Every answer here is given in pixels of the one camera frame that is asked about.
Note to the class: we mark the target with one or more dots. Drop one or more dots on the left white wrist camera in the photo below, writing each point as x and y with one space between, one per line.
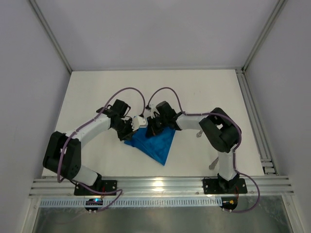
139 122

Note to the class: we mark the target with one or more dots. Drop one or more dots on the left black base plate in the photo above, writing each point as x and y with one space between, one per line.
100 186

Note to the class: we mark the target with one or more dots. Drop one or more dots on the aluminium front rail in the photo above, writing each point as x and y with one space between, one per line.
48 187

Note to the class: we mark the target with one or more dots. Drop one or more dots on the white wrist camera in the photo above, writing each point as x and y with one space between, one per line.
139 122
151 111

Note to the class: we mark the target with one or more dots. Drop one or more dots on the right aluminium frame post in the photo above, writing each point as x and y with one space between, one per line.
274 15

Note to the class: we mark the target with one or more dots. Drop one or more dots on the controller board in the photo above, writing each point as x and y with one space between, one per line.
93 205
229 204

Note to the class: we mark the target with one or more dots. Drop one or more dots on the left controller board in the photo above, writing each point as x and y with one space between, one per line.
93 205

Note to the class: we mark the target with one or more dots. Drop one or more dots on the silver table knife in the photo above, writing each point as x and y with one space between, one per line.
213 164

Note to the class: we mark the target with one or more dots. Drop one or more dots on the left aluminium frame post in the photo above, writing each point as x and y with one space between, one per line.
48 31

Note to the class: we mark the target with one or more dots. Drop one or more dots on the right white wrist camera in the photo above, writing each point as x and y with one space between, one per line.
151 111

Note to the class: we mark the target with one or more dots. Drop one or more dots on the silver fork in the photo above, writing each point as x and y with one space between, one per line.
199 134

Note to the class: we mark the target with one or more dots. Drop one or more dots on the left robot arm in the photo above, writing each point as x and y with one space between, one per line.
63 155

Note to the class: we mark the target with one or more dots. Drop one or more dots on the right controller board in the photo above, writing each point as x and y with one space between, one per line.
229 204

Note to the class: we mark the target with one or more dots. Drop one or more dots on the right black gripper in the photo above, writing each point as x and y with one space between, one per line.
153 127

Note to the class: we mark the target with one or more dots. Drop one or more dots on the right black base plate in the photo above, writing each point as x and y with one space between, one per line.
212 186

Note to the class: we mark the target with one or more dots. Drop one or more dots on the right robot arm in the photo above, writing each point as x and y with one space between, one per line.
222 133

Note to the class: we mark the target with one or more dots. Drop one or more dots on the slotted grey cable duct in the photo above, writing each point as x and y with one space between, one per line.
134 202

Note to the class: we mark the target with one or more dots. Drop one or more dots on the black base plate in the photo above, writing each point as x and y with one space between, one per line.
100 186
212 186

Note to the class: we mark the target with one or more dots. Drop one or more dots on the right aluminium side rail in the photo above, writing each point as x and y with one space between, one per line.
261 140

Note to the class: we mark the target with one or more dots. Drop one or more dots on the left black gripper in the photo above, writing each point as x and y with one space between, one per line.
126 131

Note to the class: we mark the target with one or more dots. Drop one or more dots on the blue satin napkin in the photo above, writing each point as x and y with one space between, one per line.
156 147

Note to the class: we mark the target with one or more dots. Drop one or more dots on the aluminium frame post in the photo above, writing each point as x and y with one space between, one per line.
274 15
48 31

